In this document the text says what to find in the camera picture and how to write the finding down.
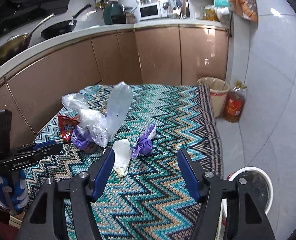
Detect brown kitchen cabinet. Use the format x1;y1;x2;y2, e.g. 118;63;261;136
0;22;229;147

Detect black frying pan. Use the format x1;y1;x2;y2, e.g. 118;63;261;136
41;4;91;40

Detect white tissue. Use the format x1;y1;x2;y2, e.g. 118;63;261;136
112;139;132;178

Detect left hand blue white glove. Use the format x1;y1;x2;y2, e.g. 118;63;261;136
0;170;28;215

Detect black left gripper camera mount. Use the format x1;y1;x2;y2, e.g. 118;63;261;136
0;109;12;158

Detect white round trash bin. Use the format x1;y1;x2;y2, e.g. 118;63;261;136
221;166;274;221

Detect cooking oil bottle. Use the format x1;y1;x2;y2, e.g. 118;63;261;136
223;81;247;122

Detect red snack packet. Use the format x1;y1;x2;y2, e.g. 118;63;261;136
57;114;79;142

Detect clear plastic bag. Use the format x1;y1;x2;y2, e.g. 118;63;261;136
62;82;133;148

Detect beige lined waste basket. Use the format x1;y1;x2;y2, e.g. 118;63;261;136
198;77;230;118

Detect white microwave oven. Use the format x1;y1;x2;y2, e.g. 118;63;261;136
138;2;168;21

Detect purple twisted plastic bag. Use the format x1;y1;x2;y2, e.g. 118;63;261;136
131;124;156;158

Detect steel wok pan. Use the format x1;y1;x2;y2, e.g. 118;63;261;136
0;14;55;65

